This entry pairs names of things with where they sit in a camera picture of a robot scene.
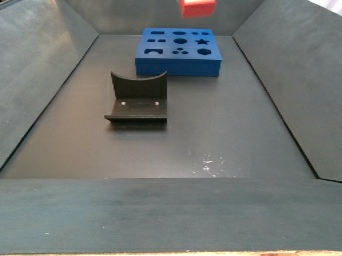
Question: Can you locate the red rectangular block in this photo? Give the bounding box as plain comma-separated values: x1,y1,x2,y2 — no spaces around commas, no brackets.
179,0,216,18

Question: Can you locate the black curved fixture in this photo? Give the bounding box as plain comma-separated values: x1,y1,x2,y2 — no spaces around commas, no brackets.
104,73,167,122

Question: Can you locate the blue foam shape board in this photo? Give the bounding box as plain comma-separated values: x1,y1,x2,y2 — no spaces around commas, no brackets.
135,28,222,77

